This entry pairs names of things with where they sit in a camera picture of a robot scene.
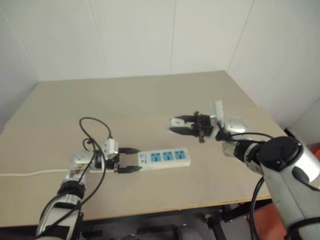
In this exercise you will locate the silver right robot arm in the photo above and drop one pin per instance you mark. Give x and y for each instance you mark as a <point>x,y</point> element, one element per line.
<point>282,175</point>

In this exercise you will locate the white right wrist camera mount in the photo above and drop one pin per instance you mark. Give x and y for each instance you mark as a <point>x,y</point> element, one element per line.
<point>217,110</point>

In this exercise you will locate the white charger plug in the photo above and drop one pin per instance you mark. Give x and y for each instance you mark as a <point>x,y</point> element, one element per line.
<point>175,123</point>

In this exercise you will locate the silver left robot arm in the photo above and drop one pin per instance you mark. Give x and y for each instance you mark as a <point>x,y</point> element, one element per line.
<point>76,160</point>

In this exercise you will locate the white power strip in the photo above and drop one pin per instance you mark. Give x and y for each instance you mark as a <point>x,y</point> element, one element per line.
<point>175,162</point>

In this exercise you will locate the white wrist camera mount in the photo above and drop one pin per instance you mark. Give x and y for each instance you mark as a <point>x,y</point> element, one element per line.
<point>110,147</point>
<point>217,110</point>

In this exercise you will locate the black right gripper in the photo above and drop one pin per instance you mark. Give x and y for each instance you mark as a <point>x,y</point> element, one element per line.
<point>203,125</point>

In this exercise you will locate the black metal table frame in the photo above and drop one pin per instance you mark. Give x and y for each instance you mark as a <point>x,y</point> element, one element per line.
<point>225,212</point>

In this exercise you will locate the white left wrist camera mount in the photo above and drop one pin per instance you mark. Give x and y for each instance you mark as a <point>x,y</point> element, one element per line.
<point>110,147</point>

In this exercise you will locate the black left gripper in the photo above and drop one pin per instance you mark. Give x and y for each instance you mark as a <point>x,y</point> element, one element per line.
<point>112,163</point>

